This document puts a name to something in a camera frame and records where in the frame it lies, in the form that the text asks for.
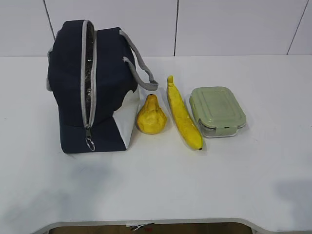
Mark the green lidded glass container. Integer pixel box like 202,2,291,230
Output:
189,86,246,138

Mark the yellow pear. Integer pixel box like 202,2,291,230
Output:
136,94,167,135

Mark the navy and white lunch bag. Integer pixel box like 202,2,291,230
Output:
46,19,159,154

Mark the yellow banana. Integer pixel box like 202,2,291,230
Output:
167,75,203,151

